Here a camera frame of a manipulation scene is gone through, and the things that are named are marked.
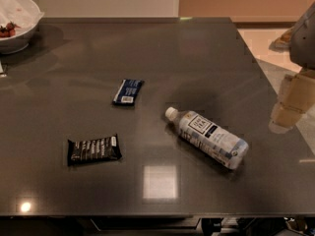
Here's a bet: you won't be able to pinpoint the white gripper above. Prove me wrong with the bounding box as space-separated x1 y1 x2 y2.
269 2 315 134

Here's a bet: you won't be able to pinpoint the blue label plastic water bottle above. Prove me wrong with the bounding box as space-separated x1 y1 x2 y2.
165 107 249 170

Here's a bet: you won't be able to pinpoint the blue snack bar wrapper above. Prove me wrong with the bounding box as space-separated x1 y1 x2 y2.
112 79 144 105

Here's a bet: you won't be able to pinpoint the black snack bar wrapper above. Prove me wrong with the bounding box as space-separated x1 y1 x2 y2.
67 135 122 166

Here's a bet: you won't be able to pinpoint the white bowl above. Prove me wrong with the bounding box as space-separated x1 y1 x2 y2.
0 0 44 55

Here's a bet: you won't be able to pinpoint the red strawberries in bowl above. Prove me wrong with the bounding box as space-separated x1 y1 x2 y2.
0 22 18 38

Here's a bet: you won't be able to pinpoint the white paper napkin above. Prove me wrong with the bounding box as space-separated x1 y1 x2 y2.
0 0 44 29

